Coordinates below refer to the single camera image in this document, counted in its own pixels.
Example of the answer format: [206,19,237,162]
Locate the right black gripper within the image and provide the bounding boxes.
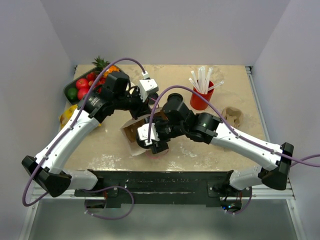
[144,116,187,153]

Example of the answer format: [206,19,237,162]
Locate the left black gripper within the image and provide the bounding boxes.
[114,85,153,120]

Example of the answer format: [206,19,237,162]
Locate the brown paper bag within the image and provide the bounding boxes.
[119,113,150,157]

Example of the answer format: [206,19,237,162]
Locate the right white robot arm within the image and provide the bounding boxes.
[147,93,294,197]

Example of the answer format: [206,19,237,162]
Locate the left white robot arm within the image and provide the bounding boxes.
[21,71,159,198]

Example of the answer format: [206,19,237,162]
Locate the red apple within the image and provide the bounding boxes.
[75,78,90,90]
[77,88,90,101]

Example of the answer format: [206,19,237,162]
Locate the white wrapped straws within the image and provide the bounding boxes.
[188,66,224,95]

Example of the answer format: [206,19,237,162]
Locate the green lime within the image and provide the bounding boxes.
[66,87,78,102]

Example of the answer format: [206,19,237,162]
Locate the grey fruit tray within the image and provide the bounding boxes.
[63,65,98,105]

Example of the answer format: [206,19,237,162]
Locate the cardboard cup carrier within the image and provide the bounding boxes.
[221,106,244,129]

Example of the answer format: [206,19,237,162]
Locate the yellow chips bag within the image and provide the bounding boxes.
[59,104,102,131]

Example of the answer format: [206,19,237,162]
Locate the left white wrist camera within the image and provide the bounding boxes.
[137,71,159,102]

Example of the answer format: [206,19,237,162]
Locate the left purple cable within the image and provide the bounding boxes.
[21,57,136,220]

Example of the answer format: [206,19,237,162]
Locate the purple cable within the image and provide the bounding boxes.
[21,57,136,220]
[147,85,320,215]

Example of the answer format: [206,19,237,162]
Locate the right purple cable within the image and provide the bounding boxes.
[147,85,320,215]

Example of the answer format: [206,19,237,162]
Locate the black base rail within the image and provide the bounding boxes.
[75,171,252,209]

